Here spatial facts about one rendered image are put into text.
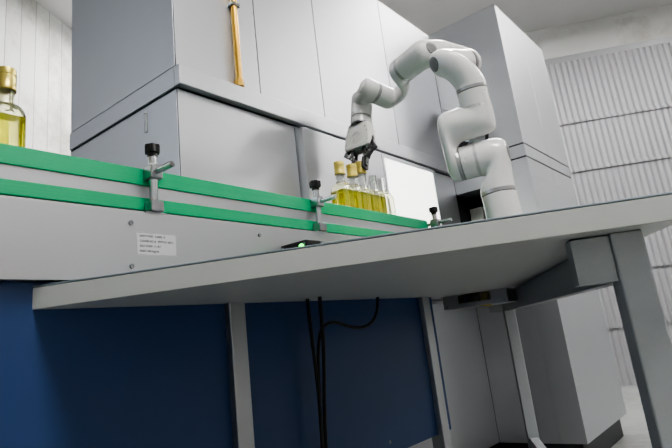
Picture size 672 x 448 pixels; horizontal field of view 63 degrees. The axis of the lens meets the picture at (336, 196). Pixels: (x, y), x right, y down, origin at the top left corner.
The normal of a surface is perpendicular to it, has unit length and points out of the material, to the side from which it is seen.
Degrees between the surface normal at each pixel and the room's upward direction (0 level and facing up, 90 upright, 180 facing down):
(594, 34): 90
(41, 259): 90
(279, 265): 90
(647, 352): 90
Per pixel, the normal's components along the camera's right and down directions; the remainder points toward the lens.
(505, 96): -0.63, -0.13
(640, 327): -0.19, -0.22
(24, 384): 0.77, -0.25
